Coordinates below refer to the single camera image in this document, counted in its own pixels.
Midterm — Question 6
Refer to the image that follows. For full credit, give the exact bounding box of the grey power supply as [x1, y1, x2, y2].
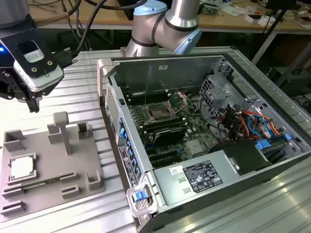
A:
[152, 150, 240, 207]

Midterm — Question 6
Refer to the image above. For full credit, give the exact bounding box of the black fan shroud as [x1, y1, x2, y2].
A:
[210, 140, 273, 176]

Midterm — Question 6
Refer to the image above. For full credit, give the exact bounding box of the white small box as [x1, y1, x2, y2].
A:
[244, 14, 267, 26]

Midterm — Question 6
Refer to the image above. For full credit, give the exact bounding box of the wooden desk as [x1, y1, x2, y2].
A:
[0, 0, 311, 33]

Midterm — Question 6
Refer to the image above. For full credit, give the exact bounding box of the silver CPU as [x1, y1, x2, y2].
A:
[10, 158, 35, 179]

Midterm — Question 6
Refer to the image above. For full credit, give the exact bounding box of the blue wire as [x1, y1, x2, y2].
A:
[246, 114, 273, 139]

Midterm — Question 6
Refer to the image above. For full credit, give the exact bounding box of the blue disk carrier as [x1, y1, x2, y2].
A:
[255, 139, 272, 152]

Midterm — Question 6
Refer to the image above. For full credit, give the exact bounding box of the black stand pole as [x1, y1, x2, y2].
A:
[261, 0, 287, 34]

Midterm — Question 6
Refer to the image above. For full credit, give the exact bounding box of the blue case latch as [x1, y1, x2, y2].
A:
[132, 191, 148, 202]

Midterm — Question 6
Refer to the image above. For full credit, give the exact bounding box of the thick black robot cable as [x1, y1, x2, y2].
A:
[52, 0, 109, 69]

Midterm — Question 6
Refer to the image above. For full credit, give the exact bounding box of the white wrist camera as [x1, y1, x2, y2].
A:
[13, 41, 65, 90]

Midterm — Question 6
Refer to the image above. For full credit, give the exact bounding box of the metal socket cover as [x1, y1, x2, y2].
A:
[166, 90, 190, 115]

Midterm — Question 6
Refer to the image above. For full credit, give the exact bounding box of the black graphics card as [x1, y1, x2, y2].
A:
[153, 127, 187, 146]

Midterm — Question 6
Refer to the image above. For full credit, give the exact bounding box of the black box device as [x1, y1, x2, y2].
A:
[278, 69, 311, 97]

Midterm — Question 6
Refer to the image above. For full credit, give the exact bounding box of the CPU socket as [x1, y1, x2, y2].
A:
[147, 102, 176, 121]

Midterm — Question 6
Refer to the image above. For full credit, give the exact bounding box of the open PC case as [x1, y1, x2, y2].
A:
[96, 51, 311, 233]

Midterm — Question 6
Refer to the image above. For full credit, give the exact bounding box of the grey parts rack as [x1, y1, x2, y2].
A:
[0, 111, 106, 223]

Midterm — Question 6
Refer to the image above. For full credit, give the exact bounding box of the black RAM stick installed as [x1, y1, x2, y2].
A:
[141, 118, 186, 132]

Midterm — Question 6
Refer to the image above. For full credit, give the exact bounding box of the red orange wire bundle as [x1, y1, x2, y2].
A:
[217, 109, 285, 143]

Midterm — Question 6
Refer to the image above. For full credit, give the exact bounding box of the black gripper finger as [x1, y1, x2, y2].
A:
[26, 93, 40, 114]

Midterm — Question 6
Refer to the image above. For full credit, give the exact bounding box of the perforated metal drive cage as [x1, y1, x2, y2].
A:
[198, 72, 246, 119]

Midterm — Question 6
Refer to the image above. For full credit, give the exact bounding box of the green motherboard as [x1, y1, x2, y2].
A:
[121, 83, 231, 169]

